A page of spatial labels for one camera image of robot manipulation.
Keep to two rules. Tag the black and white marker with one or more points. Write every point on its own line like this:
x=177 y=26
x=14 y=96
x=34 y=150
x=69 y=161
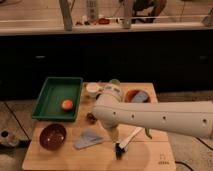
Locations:
x=117 y=154

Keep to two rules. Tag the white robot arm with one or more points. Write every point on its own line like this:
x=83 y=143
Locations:
x=187 y=118

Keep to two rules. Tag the orange fruit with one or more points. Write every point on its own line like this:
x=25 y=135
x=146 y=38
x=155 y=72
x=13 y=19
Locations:
x=67 y=104

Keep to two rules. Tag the dark brown grape bunch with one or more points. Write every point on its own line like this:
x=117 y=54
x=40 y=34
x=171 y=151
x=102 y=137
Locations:
x=91 y=118

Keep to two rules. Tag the white small cup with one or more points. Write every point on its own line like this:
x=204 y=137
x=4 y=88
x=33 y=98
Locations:
x=92 y=89

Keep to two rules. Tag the green pepper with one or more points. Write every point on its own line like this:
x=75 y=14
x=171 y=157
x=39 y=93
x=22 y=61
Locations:
x=147 y=132

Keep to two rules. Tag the green plastic cup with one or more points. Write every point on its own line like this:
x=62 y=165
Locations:
x=114 y=81

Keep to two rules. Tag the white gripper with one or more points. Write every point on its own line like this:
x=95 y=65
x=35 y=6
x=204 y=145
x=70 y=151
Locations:
x=114 y=134

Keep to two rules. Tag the green plastic tray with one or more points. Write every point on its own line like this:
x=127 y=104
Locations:
x=54 y=91

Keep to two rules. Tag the grey-blue towel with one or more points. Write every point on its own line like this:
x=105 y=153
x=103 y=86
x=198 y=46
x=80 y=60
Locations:
x=87 y=138

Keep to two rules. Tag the blue sponge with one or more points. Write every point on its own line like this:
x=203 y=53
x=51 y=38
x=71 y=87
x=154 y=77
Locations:
x=140 y=98

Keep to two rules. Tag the dark red bowl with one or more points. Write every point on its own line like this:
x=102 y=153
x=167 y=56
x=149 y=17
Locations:
x=52 y=136

